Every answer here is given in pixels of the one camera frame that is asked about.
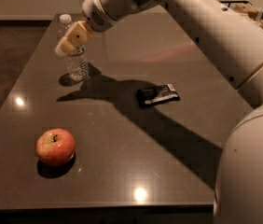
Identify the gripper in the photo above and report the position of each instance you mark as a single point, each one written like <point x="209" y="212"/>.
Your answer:
<point x="103" y="13"/>

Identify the clear plastic water bottle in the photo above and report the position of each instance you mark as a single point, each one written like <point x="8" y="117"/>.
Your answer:
<point x="76" y="61"/>

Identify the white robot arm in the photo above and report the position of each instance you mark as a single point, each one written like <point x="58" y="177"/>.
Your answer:
<point x="224" y="42"/>

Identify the black snack bar wrapper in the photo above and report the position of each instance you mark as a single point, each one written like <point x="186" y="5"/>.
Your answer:
<point x="157" y="95"/>

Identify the red apple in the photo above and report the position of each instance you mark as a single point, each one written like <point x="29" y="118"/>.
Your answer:
<point x="55" y="147"/>

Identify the black wire basket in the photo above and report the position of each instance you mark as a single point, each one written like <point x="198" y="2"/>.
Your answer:
<point x="230" y="3"/>

